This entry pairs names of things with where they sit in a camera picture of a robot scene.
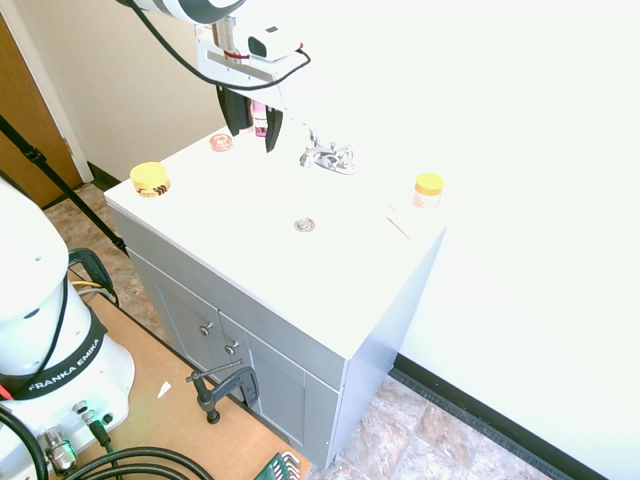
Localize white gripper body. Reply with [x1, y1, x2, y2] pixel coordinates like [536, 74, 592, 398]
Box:
[195, 15, 286, 114]

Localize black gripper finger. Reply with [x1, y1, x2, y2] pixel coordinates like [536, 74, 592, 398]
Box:
[215, 85, 252, 137]
[261, 105, 285, 154]

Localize pink label bottle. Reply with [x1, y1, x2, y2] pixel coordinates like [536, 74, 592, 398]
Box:
[251, 99, 272, 139]

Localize white sink countertop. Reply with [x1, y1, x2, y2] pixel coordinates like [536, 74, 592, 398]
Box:
[103, 127, 447, 360]

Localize wide yellow lid jar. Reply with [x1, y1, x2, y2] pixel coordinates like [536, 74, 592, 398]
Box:
[129, 161, 173, 199]

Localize small yellow cap jar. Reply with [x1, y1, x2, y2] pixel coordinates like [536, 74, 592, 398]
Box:
[412, 172, 446, 211]

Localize grey vanity cabinet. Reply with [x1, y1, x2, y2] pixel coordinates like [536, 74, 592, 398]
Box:
[105, 203, 447, 472]

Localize brown wooden door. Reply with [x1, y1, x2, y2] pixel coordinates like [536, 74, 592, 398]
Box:
[0, 13, 84, 210]

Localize black metal c-clamp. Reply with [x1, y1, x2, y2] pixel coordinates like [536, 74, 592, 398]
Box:
[185, 358, 261, 425]

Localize wooden base board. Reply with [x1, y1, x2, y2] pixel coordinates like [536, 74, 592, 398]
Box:
[64, 269, 313, 480]

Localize green hex key set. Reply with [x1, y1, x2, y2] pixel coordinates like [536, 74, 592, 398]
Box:
[255, 450, 303, 480]

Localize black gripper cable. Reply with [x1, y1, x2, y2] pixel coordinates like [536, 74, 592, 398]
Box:
[117, 0, 312, 92]

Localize chrome two-handle faucet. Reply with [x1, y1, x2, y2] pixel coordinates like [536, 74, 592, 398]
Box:
[298, 128, 358, 176]

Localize black camera stand leg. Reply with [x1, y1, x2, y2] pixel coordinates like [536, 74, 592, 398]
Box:
[0, 114, 130, 258]

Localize black c-clamp with cables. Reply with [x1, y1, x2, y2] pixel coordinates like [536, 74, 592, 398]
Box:
[66, 247, 121, 307]

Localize black floor cables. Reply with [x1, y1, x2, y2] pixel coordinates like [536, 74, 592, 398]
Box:
[0, 403, 216, 480]

